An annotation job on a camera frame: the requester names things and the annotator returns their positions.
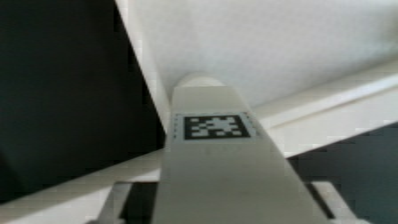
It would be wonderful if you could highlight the white desk top tray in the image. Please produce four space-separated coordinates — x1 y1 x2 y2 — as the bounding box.
113 0 398 134

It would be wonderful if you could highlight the white L-shaped corner guide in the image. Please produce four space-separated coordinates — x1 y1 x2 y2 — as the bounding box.
0 91 398 224

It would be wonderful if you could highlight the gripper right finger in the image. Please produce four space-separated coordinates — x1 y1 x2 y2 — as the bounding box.
309 181 371 224

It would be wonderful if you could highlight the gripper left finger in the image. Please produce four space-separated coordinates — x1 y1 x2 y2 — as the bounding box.
85 182 157 224

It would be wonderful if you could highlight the white desk leg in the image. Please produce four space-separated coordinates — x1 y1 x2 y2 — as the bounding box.
150 75 328 224

